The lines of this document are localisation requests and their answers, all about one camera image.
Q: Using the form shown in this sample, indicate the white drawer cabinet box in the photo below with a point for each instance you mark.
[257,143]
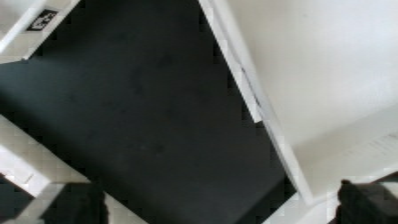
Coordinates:
[312,53]

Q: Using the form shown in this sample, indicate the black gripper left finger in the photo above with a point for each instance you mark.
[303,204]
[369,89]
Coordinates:
[79,207]

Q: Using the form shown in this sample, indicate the white drawer with knob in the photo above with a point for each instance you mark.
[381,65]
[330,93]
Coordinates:
[29,20]

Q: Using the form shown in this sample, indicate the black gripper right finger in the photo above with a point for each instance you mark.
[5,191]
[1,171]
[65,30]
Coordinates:
[369,204]

